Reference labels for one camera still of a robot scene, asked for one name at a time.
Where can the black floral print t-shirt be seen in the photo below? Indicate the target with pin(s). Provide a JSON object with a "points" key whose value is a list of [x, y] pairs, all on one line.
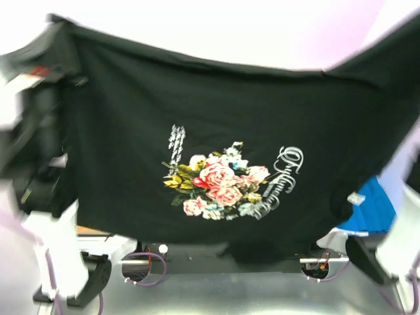
{"points": [[260, 159]]}

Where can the blue t-shirt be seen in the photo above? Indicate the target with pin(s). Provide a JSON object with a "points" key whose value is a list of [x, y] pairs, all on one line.
{"points": [[372, 209]]}

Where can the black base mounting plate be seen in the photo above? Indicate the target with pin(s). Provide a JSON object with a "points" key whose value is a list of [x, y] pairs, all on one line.
{"points": [[207, 259]]}

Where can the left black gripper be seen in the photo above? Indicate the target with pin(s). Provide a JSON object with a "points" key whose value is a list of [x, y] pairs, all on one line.
{"points": [[51, 56]]}

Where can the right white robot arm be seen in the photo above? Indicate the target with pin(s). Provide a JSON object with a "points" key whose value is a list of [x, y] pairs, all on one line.
{"points": [[397, 254]]}

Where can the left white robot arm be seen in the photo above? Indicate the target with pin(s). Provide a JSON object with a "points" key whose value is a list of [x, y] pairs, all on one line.
{"points": [[60, 159]]}

